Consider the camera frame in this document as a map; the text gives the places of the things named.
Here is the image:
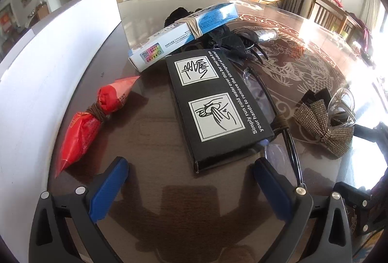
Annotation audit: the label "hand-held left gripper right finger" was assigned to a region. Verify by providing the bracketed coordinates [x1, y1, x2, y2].
[253, 157, 354, 263]

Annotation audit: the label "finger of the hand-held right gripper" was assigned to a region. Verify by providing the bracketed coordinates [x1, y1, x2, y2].
[353, 122, 388, 148]
[332, 182, 378, 236]

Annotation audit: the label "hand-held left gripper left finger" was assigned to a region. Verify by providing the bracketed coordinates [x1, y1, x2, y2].
[29, 156, 129, 263]

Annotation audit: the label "rhinestone bow hair clip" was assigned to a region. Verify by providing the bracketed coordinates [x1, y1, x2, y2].
[292, 89, 355, 158]

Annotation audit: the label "black printed box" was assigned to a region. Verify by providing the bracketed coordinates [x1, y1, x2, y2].
[165, 49, 275, 174]

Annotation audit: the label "black mesh hair clip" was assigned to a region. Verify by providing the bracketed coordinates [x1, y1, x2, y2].
[209, 25, 269, 68]

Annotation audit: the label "dark glass desktop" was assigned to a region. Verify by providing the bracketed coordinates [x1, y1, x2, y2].
[30, 0, 388, 263]

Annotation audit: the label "clear claw hair clip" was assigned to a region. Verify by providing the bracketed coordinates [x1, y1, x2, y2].
[329, 85, 356, 127]

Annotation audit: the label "clear glasses with black temples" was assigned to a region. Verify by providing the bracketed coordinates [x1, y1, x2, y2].
[241, 66, 307, 188]

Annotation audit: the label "red plastic packet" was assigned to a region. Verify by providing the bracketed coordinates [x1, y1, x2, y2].
[55, 75, 141, 180]

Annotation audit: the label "chair with clothes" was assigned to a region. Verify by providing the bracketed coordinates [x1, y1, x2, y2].
[346, 13, 375, 62]

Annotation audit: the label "white board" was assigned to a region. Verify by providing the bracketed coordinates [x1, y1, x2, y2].
[0, 0, 122, 263]

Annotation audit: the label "wooden chair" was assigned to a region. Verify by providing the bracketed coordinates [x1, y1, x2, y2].
[312, 0, 349, 36]

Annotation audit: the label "blue and white box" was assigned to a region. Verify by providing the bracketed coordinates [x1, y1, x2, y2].
[127, 3, 238, 72]

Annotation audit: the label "black cloth item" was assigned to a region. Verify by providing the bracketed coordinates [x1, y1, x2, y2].
[164, 7, 197, 28]

